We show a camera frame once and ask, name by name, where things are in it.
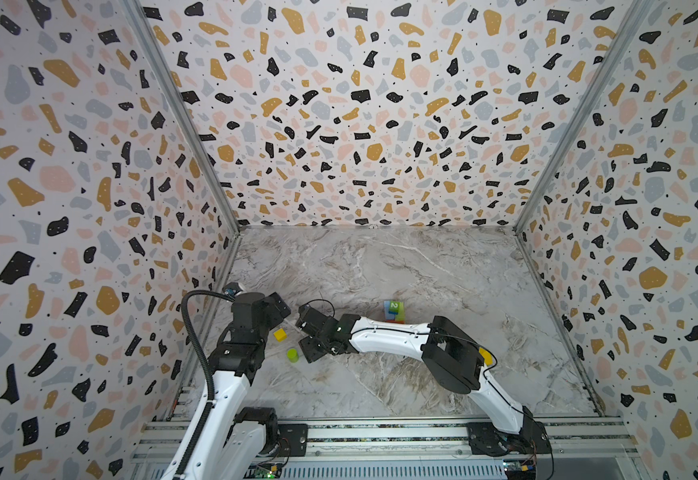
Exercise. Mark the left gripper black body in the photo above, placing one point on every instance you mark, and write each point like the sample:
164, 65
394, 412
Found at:
269, 322

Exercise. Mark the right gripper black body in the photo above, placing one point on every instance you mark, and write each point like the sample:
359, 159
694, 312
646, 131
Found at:
314, 336

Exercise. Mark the small yellow cube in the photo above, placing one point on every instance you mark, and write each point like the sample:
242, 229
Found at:
280, 335

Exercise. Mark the green letter cube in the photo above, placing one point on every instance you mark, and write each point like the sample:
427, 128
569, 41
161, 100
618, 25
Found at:
396, 308

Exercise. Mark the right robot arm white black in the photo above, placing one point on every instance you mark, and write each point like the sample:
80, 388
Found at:
455, 361

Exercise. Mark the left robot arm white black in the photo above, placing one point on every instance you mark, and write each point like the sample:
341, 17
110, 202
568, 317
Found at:
224, 438

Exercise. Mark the lime green cylinder block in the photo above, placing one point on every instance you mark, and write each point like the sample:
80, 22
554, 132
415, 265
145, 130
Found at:
293, 355

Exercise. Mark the yellow wedge block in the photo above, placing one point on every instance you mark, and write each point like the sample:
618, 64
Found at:
487, 356

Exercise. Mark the left electronics board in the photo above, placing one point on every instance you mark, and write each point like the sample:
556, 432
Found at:
264, 471

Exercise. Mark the electronics board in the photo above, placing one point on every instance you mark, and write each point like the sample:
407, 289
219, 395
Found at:
264, 471
519, 469

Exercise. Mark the right electronics board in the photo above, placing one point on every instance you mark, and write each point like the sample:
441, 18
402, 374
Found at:
519, 469

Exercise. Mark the left corner aluminium profile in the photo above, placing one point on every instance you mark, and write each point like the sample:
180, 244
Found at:
134, 13

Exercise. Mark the corner aluminium profile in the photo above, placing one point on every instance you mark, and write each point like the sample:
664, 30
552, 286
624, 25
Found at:
634, 16
134, 13

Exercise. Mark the right corner aluminium profile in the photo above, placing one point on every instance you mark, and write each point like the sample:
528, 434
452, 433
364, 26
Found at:
634, 16

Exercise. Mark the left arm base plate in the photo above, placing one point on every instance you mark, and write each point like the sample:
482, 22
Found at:
284, 440

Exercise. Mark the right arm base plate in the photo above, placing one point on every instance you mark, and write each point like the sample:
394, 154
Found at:
484, 439

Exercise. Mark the aluminium mounting rail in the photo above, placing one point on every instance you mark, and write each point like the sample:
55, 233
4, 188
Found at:
422, 448

